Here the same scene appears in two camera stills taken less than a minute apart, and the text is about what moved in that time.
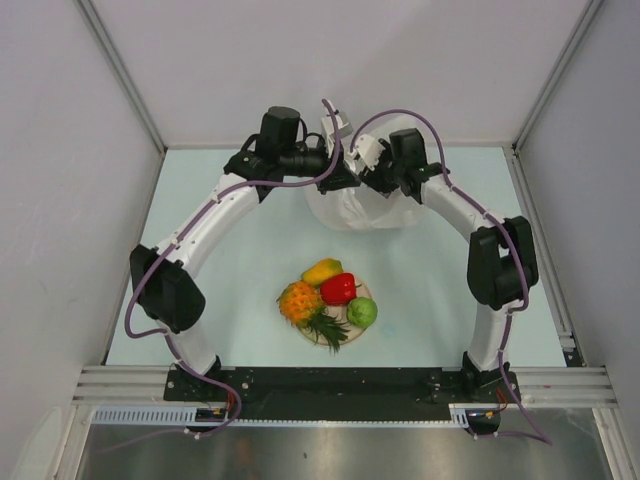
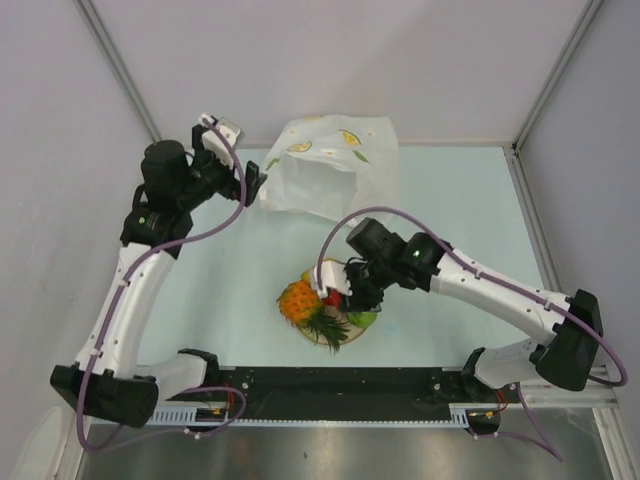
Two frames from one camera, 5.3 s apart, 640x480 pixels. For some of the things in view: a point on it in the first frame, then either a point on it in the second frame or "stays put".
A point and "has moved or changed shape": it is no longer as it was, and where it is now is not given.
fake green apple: (361, 312) stays put
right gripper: (373, 178) to (357, 301)
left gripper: (341, 176) to (231, 189)
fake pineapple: (301, 303) stays put
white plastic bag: (360, 208) has moved or changed shape
